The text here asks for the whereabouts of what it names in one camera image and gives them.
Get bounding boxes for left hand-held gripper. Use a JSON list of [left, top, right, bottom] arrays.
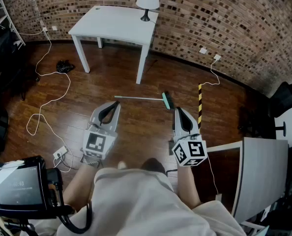
[[83, 101, 121, 160]]

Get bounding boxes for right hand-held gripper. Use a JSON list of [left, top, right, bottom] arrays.
[[169, 106, 208, 167]]

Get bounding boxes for teal broom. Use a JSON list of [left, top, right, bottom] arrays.
[[114, 90, 175, 111]]

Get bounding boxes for person's left forearm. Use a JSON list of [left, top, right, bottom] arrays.
[[62, 165, 103, 207]]

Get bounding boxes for person's right forearm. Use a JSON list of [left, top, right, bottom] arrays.
[[176, 165, 202, 210]]

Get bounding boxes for yellow black hazard tape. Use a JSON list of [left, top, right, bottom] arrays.
[[198, 83, 203, 132]]

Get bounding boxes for white power strip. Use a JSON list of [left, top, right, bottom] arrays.
[[53, 146, 69, 160]]

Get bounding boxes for black plastic bag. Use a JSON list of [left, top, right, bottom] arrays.
[[56, 59, 76, 74]]

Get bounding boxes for person's beige shirt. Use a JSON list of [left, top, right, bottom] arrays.
[[28, 167, 246, 236]]

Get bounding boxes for white square table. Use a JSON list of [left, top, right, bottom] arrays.
[[68, 5, 159, 85]]

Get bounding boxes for black office chair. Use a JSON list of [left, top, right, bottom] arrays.
[[0, 30, 40, 102], [237, 79, 292, 139]]

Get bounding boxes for black screen device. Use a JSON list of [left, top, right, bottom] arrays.
[[0, 155, 49, 214]]

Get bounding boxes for white metal shelf rack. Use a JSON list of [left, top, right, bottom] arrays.
[[0, 0, 27, 47]]

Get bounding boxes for black wrist strap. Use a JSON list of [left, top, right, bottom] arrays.
[[80, 154, 104, 169]]

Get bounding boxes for long white extension cable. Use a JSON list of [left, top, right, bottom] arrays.
[[18, 28, 74, 173]]

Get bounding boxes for thin white charger cable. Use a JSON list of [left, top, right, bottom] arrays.
[[201, 57, 222, 196]]

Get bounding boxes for black lamp cable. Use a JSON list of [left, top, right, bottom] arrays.
[[146, 19, 160, 73]]

